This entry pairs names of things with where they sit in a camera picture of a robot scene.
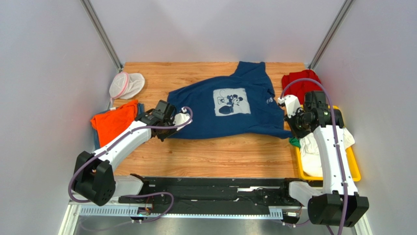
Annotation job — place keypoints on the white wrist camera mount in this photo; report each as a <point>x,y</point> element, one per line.
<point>183,118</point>
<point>291,104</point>

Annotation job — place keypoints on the aluminium corner post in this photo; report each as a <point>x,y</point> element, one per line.
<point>89,8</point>
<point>337,22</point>

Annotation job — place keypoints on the yellow plastic bin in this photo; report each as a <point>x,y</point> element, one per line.
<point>348,141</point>

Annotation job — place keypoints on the navy blue t shirt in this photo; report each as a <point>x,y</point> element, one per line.
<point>243,102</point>

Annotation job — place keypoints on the orange folded t shirt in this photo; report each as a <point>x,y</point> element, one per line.
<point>113,122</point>

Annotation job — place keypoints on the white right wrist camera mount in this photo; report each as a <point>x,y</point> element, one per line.
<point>291,104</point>

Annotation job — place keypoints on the right aluminium corner post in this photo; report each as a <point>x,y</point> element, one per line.
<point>337,22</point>

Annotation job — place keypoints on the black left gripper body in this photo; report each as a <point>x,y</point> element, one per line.
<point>166,133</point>

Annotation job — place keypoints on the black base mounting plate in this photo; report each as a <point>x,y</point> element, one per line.
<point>215,196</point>

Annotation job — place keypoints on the green t shirt in bin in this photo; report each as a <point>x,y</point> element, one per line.
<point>295,142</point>

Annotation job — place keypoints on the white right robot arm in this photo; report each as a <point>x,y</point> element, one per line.
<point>339,203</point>

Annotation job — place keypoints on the red crumpled t shirt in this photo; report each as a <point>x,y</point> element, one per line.
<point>300,88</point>

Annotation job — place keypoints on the white t shirt in bin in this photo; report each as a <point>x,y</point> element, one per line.
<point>310,156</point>

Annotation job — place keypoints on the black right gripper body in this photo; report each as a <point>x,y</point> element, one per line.
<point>293,128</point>

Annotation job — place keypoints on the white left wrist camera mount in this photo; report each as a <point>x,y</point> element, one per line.
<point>183,118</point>

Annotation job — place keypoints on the white mesh laundry bag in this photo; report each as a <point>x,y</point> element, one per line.
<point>126,85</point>

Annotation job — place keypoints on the aluminium frame rail front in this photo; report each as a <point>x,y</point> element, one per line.
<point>142,212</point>

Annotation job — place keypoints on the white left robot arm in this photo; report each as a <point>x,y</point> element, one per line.
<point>94,181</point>

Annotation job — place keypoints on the left aluminium corner post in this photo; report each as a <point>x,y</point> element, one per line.
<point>89,8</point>

